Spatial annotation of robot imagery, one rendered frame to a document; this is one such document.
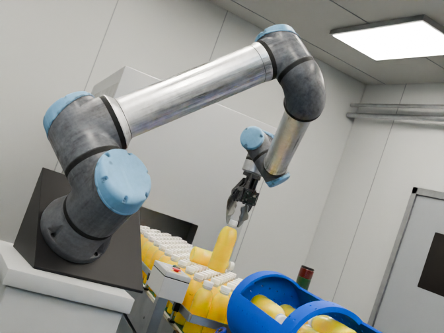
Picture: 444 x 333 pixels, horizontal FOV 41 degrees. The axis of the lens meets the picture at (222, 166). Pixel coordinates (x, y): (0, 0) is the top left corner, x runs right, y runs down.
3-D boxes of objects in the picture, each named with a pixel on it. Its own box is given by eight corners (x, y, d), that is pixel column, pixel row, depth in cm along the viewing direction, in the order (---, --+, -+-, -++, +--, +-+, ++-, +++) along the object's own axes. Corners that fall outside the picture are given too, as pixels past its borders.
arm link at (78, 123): (60, 162, 140) (324, 51, 161) (32, 103, 145) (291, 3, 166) (68, 185, 154) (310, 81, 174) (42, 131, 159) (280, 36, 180)
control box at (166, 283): (157, 296, 216) (166, 269, 217) (146, 283, 235) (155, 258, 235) (182, 304, 219) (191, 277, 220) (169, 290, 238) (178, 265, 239)
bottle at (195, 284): (176, 318, 239) (191, 274, 240) (192, 325, 237) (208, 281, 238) (172, 321, 232) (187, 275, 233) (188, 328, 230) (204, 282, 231)
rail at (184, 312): (187, 321, 218) (189, 313, 218) (119, 243, 369) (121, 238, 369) (189, 322, 218) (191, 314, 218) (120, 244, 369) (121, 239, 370)
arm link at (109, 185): (80, 243, 142) (118, 205, 133) (53, 183, 148) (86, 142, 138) (128, 232, 154) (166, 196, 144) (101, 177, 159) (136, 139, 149)
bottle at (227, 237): (226, 274, 229) (243, 228, 230) (210, 269, 226) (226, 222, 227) (221, 270, 235) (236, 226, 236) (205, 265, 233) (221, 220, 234)
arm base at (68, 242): (32, 245, 145) (50, 225, 140) (49, 189, 159) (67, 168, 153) (100, 274, 153) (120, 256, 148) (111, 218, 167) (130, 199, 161)
